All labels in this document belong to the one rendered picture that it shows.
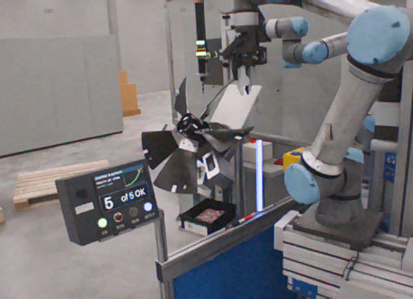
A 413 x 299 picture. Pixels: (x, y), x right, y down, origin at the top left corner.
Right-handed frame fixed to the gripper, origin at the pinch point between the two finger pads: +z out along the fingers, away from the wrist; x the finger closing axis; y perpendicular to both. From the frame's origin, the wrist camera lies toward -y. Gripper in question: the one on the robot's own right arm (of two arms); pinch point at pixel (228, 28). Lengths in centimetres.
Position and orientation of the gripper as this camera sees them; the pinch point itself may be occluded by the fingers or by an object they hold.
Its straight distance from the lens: 160.6
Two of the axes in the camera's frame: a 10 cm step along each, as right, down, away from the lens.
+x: 6.4, -2.2, 7.4
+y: 0.6, 9.7, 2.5
